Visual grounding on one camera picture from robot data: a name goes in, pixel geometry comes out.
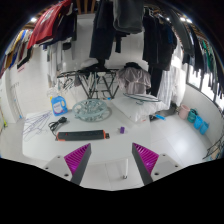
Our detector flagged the green clothes hanger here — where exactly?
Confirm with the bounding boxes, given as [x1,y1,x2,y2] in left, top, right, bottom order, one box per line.
[123,92,162,104]

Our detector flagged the pink bucket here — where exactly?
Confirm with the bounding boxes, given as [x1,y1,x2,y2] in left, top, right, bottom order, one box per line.
[178,104,191,120]

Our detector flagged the barred window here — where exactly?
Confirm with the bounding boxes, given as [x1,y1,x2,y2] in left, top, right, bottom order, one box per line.
[186,66,224,108]

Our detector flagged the black power cable with plug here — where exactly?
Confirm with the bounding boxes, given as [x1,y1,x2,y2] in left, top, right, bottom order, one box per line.
[48,116,68,138]

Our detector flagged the black power strip orange ends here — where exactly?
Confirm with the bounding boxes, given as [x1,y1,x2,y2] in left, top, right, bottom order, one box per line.
[55,129,110,142]

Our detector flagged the grey shirt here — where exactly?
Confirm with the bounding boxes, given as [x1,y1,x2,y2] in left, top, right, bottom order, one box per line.
[116,63,153,95]

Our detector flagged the blue bucket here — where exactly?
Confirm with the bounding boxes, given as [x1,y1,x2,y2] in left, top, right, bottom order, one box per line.
[199,120,210,135]
[193,114,204,130]

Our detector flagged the black folding drying rack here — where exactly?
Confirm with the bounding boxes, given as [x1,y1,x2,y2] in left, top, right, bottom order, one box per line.
[56,68,120,100]

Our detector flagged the row of hanging clothes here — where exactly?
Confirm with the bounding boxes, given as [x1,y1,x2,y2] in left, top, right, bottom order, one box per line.
[0,0,224,101]

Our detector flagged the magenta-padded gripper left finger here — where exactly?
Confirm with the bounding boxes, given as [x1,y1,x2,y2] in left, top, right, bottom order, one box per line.
[42,143,93,186]

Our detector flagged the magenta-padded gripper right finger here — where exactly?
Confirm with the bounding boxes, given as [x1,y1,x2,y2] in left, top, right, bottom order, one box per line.
[131,142,184,186]

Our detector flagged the white folded cloth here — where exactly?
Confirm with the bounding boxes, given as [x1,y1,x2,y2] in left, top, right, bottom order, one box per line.
[80,58,99,70]

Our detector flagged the blue detergent bottle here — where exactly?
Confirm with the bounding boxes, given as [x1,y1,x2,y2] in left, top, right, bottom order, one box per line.
[50,94,69,117]

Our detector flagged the white pillow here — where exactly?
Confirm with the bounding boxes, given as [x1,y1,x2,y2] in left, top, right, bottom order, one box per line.
[111,94,169,123]

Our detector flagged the white table leg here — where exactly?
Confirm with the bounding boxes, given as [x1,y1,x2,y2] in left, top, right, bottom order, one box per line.
[122,158,129,180]

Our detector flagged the round pale green peg hanger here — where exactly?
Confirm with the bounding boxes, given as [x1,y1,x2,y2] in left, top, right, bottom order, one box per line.
[72,98,111,122]

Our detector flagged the pink wall notice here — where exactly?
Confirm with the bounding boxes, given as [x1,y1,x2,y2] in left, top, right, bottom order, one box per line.
[16,64,27,74]

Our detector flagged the teal bucket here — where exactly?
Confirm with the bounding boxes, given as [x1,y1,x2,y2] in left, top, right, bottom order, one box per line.
[186,108,199,124]

